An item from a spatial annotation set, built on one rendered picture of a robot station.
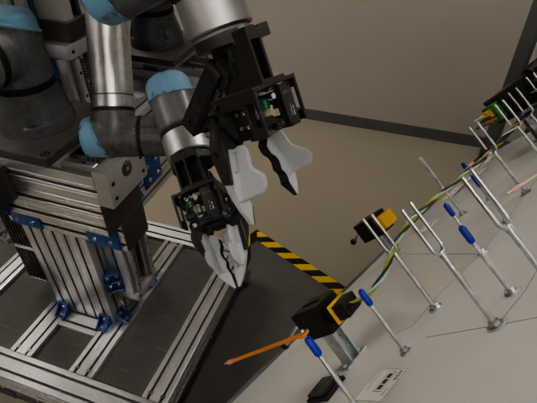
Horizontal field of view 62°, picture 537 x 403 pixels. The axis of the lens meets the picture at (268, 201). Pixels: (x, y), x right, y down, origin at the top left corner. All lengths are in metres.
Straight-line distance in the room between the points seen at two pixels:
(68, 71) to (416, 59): 2.30
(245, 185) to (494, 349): 0.29
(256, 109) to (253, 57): 0.05
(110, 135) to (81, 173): 0.16
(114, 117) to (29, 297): 1.31
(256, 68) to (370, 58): 2.65
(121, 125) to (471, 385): 0.67
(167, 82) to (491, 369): 0.59
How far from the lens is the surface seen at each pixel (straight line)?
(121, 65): 0.87
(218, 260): 0.69
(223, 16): 0.49
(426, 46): 3.05
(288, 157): 0.57
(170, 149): 0.71
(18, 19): 0.95
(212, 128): 0.51
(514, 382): 0.41
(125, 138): 0.84
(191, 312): 1.78
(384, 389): 0.51
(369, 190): 2.72
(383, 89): 3.17
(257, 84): 0.48
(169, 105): 0.73
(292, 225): 2.42
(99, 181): 0.95
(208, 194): 0.65
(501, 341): 0.46
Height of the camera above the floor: 1.63
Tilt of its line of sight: 39 degrees down
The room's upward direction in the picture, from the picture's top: straight up
